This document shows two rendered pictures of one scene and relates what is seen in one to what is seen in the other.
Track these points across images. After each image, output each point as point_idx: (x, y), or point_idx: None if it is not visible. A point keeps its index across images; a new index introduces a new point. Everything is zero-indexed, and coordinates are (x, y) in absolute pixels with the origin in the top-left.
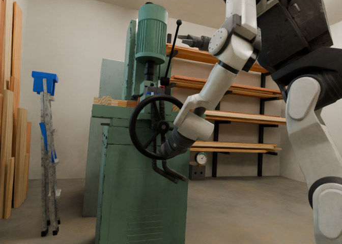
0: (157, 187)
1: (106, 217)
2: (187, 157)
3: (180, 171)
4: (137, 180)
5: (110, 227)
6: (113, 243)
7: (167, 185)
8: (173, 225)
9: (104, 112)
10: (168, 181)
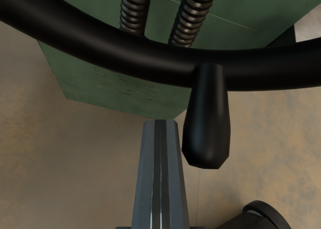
0: (164, 41)
1: (48, 46)
2: (307, 2)
3: (250, 32)
4: (110, 7)
5: (62, 60)
6: (75, 76)
7: (191, 46)
8: (177, 94)
9: None
10: (197, 40)
